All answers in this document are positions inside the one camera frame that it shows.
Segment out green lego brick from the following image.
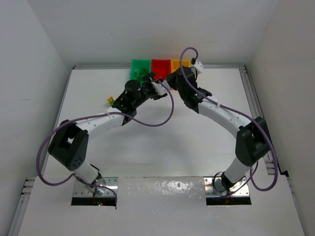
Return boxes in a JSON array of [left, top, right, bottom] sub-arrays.
[[132, 68, 149, 80]]

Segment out yellow green lego pair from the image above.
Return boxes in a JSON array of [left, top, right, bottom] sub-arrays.
[[107, 96, 115, 106]]

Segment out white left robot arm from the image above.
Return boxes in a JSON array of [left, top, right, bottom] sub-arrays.
[[48, 72, 170, 184]]

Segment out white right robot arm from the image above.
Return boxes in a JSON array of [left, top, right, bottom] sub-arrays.
[[166, 67, 270, 192]]

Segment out yellow plastic bin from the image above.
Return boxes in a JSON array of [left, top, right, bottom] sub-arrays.
[[171, 59, 191, 73]]

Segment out red plastic bin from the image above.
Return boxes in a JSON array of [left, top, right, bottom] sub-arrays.
[[151, 59, 171, 81]]

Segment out green plastic bin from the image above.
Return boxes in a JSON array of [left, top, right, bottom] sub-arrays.
[[129, 59, 151, 84]]

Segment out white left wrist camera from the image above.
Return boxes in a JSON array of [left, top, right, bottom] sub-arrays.
[[151, 81, 169, 96]]

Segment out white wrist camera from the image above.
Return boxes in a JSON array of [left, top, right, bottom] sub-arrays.
[[151, 81, 169, 96], [191, 60, 203, 74]]

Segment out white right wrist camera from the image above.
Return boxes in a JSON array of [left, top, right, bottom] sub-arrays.
[[191, 60, 203, 74]]

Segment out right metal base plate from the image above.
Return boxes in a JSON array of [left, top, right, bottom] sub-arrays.
[[204, 176, 251, 197]]

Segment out metal base plate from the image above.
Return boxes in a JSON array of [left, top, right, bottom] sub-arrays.
[[204, 176, 251, 197], [73, 177, 118, 197]]

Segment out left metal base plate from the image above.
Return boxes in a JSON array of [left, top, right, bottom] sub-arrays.
[[73, 177, 118, 197]]

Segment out aluminium frame rail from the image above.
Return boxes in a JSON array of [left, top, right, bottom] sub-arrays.
[[239, 66, 275, 176]]

